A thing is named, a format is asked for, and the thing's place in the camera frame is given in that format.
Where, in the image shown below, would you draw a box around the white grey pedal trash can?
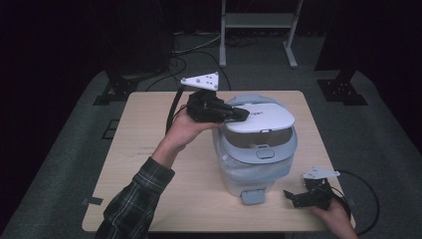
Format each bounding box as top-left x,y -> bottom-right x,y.
211,94 -> 299,207

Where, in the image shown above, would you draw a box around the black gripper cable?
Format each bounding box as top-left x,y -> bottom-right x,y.
164,85 -> 187,134
329,168 -> 380,237

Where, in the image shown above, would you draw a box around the white metal stand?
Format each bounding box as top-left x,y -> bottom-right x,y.
218,0 -> 305,70

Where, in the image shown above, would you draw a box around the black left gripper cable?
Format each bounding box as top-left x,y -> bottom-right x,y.
164,85 -> 187,134

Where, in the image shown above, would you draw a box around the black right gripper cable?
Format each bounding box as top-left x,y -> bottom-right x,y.
329,168 -> 380,237

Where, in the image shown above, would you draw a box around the translucent plastic bin liner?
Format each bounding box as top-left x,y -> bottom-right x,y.
212,127 -> 295,184

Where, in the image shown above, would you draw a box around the black stand base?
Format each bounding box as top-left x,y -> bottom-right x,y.
93,69 -> 158,107
316,69 -> 369,107

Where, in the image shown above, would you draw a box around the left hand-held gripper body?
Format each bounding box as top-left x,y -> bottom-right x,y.
180,72 -> 233,123

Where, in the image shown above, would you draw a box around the black floor cables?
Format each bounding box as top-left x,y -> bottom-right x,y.
144,49 -> 233,93

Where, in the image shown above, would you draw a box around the white floor cable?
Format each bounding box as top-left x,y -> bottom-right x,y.
171,32 -> 222,55

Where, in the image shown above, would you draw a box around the grey tape strip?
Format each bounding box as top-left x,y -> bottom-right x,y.
81,196 -> 105,206

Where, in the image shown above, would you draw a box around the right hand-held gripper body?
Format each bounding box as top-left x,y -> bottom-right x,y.
297,166 -> 341,211

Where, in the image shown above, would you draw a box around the dark floor outlet box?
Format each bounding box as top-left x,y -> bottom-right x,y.
101,119 -> 120,140

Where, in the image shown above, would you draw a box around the person's right hand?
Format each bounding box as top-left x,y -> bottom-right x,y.
308,198 -> 360,239

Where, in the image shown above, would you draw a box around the person's left hand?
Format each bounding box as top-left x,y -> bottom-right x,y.
163,113 -> 225,151

